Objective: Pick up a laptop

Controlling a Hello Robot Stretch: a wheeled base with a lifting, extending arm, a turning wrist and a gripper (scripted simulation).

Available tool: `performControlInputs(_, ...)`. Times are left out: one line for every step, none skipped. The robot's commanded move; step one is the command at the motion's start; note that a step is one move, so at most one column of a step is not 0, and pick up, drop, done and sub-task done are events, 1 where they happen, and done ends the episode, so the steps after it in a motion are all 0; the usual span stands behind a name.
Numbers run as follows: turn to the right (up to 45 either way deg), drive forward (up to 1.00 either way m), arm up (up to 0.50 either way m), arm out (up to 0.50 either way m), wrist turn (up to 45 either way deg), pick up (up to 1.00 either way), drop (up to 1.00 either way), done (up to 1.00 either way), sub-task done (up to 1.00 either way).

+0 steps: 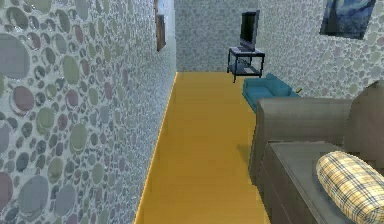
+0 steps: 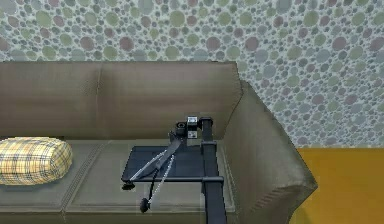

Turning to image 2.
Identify black laptop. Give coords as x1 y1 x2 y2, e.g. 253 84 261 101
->
121 145 225 184

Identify yellow plaid pillow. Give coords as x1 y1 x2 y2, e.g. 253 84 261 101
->
0 136 73 186

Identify olive brown sofa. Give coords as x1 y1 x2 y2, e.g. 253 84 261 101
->
0 60 318 224

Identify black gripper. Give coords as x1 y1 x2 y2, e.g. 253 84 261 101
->
121 121 188 214

